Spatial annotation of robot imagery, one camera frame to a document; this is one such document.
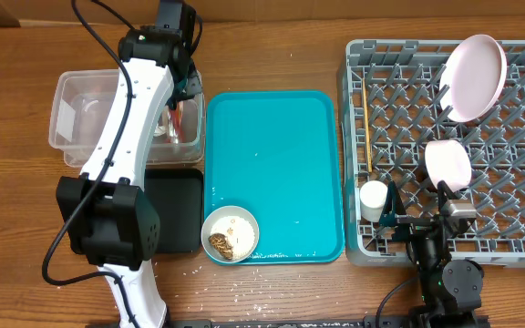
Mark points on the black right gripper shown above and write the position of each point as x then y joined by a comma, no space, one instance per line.
416,220

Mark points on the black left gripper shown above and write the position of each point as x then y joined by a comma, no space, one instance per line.
182,97

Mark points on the white cup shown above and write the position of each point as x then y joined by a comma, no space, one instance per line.
372,197

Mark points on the small pink bowl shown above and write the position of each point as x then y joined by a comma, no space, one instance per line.
448,161

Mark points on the wooden chopstick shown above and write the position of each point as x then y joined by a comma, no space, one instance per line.
366,125

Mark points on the red silver snack wrapper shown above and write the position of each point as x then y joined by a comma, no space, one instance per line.
175,116

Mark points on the white napkin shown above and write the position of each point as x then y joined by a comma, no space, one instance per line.
160,130

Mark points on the grey dishwasher rack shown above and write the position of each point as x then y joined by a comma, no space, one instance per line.
403,95

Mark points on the large white plate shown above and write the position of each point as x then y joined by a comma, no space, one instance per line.
475,75

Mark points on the grey bowl with rice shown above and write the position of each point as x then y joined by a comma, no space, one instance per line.
239,226

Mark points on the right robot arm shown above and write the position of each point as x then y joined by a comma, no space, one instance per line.
450,289

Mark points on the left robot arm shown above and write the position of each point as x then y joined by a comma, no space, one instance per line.
107,216

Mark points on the clear plastic bin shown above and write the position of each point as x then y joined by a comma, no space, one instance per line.
80,109

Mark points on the black tray bin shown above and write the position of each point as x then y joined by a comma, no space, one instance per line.
177,196

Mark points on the teal serving tray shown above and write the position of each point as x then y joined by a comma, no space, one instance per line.
275,154

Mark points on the brown mushroom piece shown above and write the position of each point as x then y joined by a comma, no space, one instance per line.
221,244

